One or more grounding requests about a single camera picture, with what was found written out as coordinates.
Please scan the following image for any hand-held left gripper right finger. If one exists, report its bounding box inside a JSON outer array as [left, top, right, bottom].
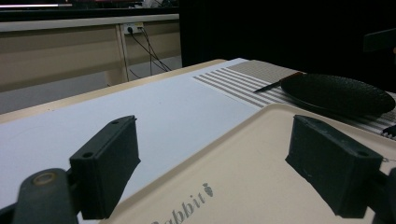
[[285, 115, 383, 218]]

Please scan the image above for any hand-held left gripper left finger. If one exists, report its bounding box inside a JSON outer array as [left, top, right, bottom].
[[69, 115, 141, 220]]

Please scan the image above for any black textured plate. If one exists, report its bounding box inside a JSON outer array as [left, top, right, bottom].
[[279, 73, 396, 118]]

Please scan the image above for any beige printed tray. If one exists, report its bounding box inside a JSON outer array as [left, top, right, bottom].
[[99, 103, 396, 224]]

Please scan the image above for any beige bench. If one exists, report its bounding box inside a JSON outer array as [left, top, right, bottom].
[[0, 13, 182, 93]]

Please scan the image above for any striped beige placemat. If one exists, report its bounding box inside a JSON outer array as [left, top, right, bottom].
[[192, 59, 396, 136]]

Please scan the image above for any black curtain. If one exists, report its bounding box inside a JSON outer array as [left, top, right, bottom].
[[178, 0, 396, 92]]

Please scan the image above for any black cable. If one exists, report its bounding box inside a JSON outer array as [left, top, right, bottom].
[[128, 27, 173, 79]]

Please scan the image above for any white wall socket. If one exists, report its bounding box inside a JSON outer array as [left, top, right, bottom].
[[123, 21, 145, 35]]

